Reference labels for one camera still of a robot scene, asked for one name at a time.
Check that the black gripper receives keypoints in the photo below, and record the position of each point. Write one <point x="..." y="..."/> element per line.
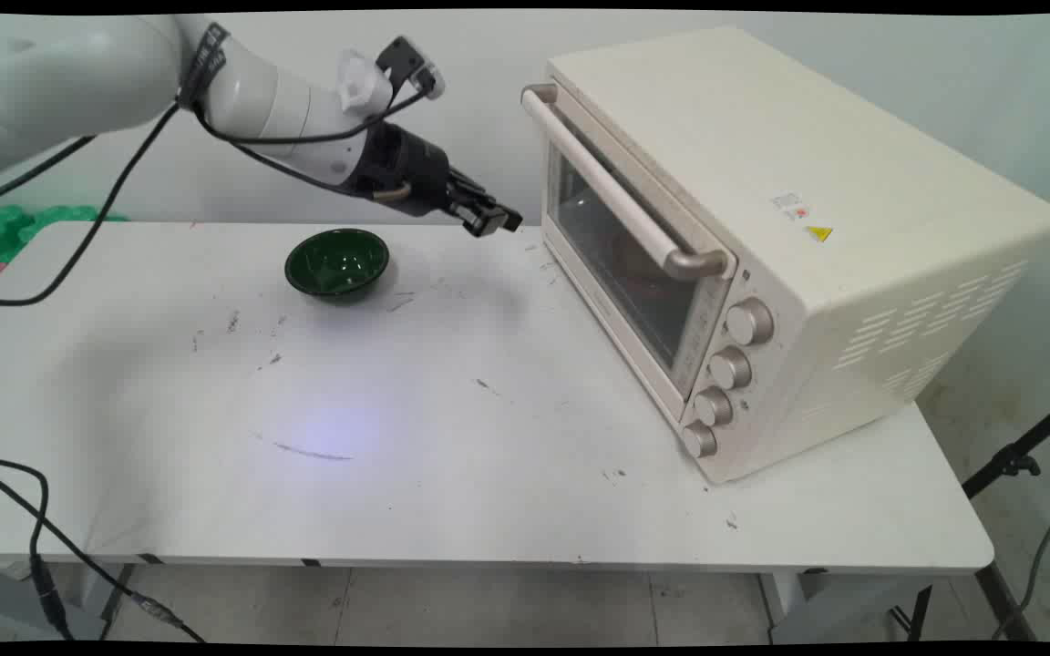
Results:
<point x="406" y="169"/>

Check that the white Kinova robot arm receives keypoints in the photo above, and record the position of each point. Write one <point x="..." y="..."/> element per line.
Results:
<point x="78" y="73"/>

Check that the dark green bowl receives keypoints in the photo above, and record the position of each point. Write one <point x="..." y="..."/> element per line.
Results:
<point x="337" y="262"/>

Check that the large silver oven knob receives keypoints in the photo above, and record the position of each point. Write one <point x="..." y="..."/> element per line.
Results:
<point x="749" y="321"/>

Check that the white label sticker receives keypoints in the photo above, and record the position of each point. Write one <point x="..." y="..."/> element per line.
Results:
<point x="789" y="206"/>

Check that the yellow warning sticker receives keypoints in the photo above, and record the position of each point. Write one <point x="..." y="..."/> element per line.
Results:
<point x="818" y="233"/>

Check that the cream toaster oven body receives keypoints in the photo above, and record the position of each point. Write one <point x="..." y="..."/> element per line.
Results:
<point x="853" y="228"/>

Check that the green plastic object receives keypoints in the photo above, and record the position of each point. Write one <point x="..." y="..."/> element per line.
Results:
<point x="10" y="228"/>

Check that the grey table leg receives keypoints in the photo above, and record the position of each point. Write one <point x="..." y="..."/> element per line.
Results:
<point x="117" y="597"/>

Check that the black tripod stand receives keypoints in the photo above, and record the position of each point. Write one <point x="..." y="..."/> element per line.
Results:
<point x="1013" y="460"/>

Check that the black table leg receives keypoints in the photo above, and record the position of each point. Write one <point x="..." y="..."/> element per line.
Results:
<point x="1003" y="601"/>

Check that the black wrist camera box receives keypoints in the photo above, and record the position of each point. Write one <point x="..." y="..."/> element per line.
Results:
<point x="408" y="66"/>

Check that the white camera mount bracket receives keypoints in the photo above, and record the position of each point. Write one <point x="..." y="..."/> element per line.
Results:
<point x="361" y="82"/>

